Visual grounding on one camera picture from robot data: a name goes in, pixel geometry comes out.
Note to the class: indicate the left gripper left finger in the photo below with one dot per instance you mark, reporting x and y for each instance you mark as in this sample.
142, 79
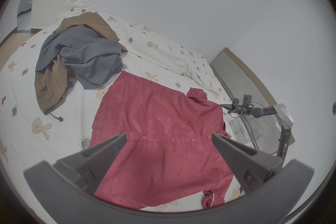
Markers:
86, 170

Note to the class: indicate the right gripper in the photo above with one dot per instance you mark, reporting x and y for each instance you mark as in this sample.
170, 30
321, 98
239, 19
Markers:
240, 109

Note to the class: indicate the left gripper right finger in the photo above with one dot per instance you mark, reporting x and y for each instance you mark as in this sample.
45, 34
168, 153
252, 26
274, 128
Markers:
252, 170

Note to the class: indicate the red shirt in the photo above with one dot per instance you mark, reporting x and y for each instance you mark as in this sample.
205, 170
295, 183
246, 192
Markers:
157, 118

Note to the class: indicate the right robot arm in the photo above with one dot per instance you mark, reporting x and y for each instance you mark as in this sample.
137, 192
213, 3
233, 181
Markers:
269, 111

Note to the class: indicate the clear plastic box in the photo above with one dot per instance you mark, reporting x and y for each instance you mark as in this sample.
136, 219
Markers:
244, 131

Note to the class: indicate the bed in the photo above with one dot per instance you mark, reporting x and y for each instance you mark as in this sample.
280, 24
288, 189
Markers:
26, 102

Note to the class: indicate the white printed quilt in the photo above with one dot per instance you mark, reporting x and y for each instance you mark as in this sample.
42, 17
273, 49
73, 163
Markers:
157, 47

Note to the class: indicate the grey garment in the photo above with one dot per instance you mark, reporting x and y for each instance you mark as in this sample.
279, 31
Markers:
89, 60

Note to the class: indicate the brown garment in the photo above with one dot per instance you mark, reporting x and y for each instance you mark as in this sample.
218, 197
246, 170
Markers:
91, 20

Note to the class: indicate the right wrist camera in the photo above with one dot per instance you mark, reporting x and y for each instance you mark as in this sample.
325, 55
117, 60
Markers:
235, 101

